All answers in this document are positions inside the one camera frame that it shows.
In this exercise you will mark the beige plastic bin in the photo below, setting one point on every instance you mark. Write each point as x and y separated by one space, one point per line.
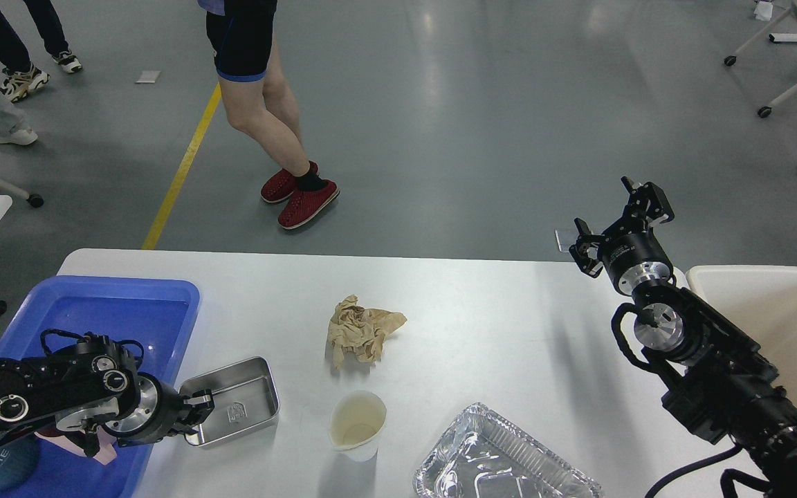
761 301

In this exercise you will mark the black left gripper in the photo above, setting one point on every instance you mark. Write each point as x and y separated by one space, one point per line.
161 412

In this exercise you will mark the aluminium foil tray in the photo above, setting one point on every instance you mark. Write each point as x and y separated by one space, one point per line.
483 454

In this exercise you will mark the blue plastic bin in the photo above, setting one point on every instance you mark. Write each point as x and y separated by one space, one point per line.
159 314

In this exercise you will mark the white paper scrap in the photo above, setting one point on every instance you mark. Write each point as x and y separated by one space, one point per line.
148 77

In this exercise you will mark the crumpled brown paper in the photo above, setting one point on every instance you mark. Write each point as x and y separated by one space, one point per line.
360 331

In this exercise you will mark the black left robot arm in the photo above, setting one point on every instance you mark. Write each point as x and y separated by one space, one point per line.
94 385

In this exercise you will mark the pink mug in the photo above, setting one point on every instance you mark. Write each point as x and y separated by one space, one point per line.
101 446

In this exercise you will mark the square stainless steel tray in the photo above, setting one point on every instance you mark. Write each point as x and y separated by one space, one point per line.
245 401

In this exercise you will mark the white paper cup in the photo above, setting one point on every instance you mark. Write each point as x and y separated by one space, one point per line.
356 425

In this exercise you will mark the blue HOME mug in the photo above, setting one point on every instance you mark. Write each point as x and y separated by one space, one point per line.
18 460

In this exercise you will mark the clear floor plate left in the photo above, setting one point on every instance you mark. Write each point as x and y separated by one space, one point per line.
565 239

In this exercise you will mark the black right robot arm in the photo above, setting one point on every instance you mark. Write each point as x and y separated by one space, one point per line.
718 383

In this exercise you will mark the person in black shorts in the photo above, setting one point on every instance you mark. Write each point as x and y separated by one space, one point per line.
260 103

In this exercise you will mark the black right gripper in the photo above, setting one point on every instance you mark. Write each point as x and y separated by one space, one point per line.
636 256

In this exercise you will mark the person in dark jeans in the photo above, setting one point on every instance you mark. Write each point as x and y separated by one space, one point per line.
21 76

